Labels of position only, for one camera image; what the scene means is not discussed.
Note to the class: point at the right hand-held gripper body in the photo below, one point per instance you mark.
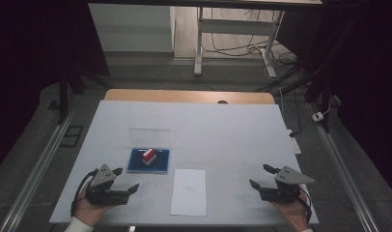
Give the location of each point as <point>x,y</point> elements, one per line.
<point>285,188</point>

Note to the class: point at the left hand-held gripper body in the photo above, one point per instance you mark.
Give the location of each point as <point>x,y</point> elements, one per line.
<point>104,193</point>

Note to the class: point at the blue ink pad case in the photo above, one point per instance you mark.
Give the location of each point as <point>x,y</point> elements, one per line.
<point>148,159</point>

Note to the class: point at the red and white stamp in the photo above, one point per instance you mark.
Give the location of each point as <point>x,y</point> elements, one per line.
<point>149,156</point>

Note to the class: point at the person's left hand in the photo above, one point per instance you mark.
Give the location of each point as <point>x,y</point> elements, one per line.
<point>89,211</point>

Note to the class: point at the person's right hand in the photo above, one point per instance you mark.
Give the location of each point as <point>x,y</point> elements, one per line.
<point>292,213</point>

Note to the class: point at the white paper sheet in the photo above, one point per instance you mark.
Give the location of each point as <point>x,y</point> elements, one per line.
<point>188,192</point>

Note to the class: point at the white table cover sheet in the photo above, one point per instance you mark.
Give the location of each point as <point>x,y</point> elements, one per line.
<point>216,135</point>

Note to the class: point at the small white adapter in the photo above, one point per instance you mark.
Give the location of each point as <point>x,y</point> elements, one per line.
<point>318,116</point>

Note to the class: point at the dark table grommet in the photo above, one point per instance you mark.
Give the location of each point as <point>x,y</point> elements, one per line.
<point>222,102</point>

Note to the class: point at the black metal stand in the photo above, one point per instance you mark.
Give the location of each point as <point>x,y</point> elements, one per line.
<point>322,96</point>
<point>63,96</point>

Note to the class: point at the dark curtain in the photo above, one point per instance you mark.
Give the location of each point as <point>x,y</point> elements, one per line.
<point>364,90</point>
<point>26,71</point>

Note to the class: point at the white cabinet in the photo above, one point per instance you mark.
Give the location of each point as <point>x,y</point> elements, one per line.
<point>133,29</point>

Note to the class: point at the black floor socket frame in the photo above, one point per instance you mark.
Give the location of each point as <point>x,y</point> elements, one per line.
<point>71,136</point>

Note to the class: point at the aluminium floor rail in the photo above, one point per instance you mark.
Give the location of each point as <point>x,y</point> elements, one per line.
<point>343,182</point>
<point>33,172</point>

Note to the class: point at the white desk frame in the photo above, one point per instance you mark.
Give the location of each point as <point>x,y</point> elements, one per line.
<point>236,26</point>

